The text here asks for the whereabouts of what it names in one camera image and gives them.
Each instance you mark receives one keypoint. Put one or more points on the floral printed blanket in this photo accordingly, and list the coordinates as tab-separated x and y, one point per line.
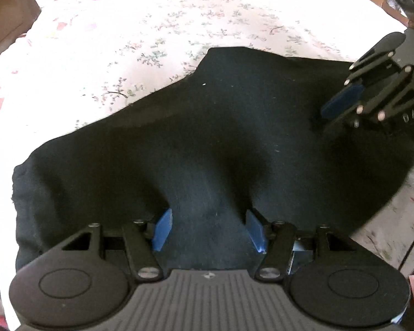
124	34

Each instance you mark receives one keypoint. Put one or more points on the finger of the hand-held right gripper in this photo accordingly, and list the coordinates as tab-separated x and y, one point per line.
390	101
341	101

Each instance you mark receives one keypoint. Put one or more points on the black pants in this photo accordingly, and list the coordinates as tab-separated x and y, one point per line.
193	138

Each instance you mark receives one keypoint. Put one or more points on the dark brown headboard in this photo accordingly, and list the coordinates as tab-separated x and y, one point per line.
10	17

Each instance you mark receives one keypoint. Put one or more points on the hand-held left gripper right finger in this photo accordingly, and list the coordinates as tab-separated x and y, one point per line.
255	229

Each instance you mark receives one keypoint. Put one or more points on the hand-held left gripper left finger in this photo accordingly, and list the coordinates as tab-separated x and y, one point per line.
162	229

